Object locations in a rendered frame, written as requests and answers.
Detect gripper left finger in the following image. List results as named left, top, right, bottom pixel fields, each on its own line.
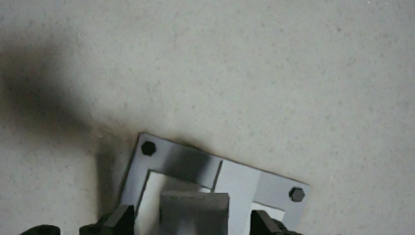
left=19, top=205, right=134, bottom=235

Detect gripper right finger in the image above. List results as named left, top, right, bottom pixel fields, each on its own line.
left=250, top=210, right=303, bottom=235

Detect grey metal mounting plate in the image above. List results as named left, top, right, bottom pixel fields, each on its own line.
left=118, top=133, right=310, bottom=231

